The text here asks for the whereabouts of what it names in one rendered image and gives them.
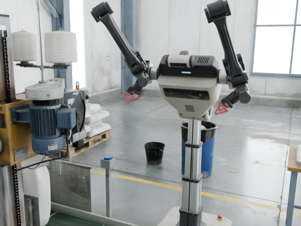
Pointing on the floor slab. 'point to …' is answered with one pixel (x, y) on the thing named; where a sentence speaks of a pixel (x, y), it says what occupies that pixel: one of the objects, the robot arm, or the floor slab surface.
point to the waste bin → (207, 160)
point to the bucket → (154, 152)
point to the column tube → (8, 177)
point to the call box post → (108, 193)
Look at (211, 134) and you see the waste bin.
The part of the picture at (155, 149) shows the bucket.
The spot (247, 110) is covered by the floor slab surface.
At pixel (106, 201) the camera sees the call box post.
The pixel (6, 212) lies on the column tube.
